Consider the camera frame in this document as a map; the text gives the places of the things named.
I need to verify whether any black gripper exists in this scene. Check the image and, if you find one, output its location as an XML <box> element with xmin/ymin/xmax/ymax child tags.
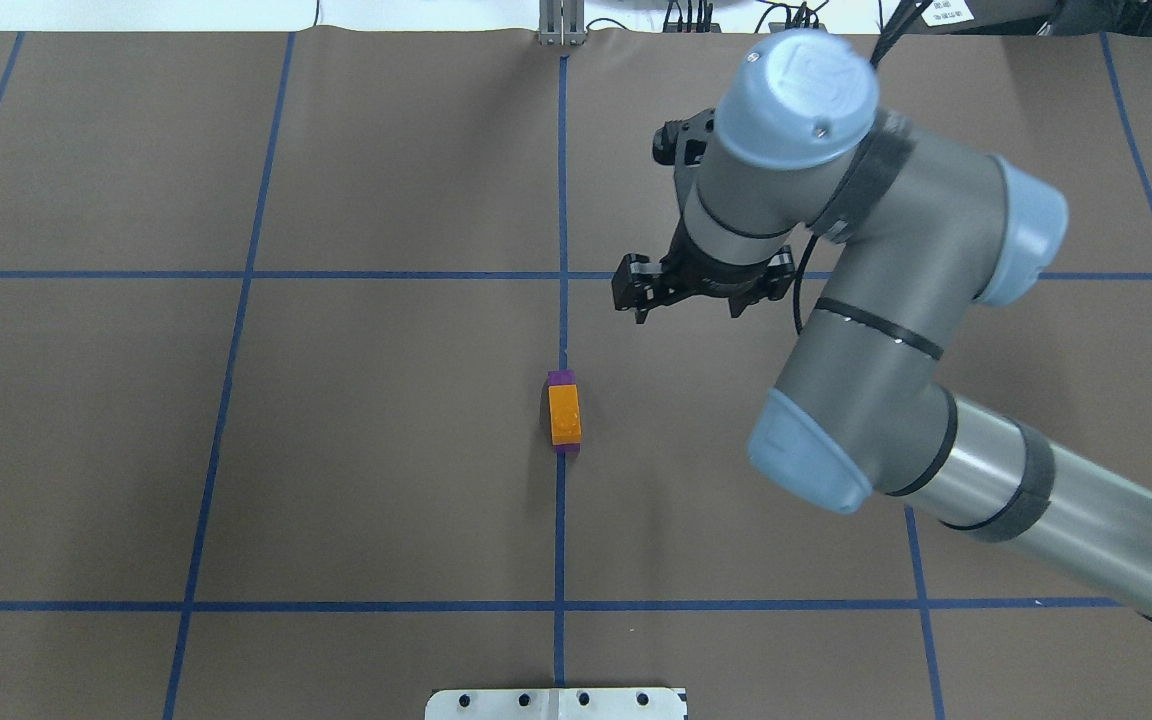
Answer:
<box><xmin>612</xmin><ymin>220</ymin><xmax>797</xmax><ymax>325</ymax></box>

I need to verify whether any purple trapezoid block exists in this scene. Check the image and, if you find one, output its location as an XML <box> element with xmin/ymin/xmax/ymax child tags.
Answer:
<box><xmin>547</xmin><ymin>369</ymin><xmax>581</xmax><ymax>454</ymax></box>

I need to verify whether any orange trapezoid block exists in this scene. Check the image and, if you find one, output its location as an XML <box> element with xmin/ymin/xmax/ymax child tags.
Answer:
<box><xmin>547</xmin><ymin>382</ymin><xmax>584</xmax><ymax>447</ymax></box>

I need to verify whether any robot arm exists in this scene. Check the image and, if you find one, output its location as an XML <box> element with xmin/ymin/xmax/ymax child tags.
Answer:
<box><xmin>611</xmin><ymin>29</ymin><xmax>1152</xmax><ymax>623</ymax></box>

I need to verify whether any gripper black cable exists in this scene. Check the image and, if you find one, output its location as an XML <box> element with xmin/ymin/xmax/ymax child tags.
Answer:
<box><xmin>791</xmin><ymin>235</ymin><xmax>823</xmax><ymax>336</ymax></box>

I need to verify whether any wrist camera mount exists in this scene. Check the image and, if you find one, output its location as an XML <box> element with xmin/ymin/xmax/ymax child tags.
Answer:
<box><xmin>652</xmin><ymin>108</ymin><xmax>717</xmax><ymax>206</ymax></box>

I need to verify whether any aluminium frame post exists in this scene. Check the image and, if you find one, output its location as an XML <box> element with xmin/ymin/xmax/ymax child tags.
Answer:
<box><xmin>536</xmin><ymin>0</ymin><xmax>589</xmax><ymax>47</ymax></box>

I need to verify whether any white camera stand pedestal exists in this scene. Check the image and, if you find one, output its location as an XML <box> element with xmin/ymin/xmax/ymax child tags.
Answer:
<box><xmin>424</xmin><ymin>685</ymin><xmax>689</xmax><ymax>719</ymax></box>

